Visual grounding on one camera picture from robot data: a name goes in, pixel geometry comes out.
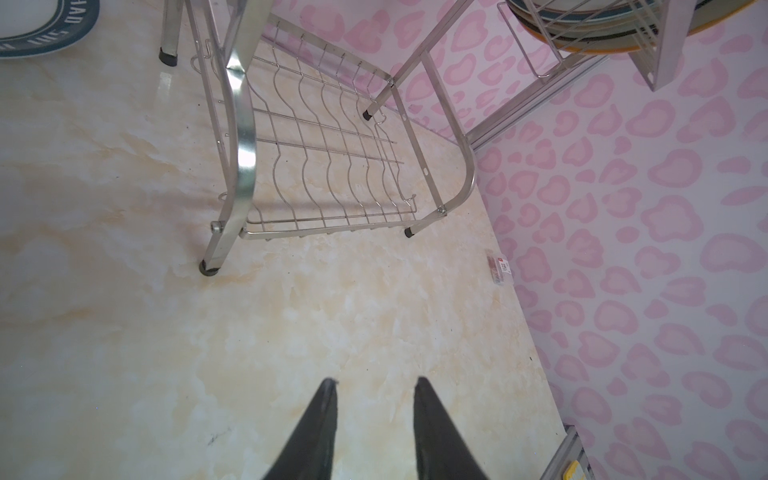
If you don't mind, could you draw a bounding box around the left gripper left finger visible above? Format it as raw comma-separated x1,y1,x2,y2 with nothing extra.
264,377,338,480

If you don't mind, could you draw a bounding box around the small pink box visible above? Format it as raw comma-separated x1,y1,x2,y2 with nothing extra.
485,250,513,285

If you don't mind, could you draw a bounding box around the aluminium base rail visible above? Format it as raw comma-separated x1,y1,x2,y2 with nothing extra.
540,424,595,480

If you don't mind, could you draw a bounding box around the white plate black text rim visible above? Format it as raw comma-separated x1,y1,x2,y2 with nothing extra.
1,0,101,60

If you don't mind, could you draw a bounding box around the silver two-tier dish rack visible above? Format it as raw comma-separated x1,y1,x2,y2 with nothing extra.
159,1,706,277

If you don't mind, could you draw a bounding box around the halloween cat star plate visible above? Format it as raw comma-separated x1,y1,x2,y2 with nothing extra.
527,0,757,55

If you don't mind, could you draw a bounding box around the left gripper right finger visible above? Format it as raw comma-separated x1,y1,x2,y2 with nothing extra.
413,376,487,479

